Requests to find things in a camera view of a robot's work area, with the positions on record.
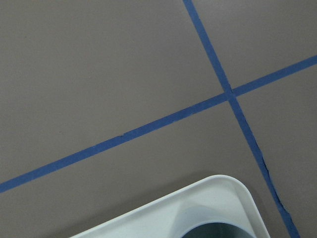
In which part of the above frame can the grey cup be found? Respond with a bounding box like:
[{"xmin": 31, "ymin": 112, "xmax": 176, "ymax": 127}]
[{"xmin": 169, "ymin": 206, "xmax": 255, "ymax": 238}]

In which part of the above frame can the cream plastic tray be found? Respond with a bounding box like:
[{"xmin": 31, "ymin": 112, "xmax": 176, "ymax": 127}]
[{"xmin": 76, "ymin": 175, "xmax": 270, "ymax": 238}]

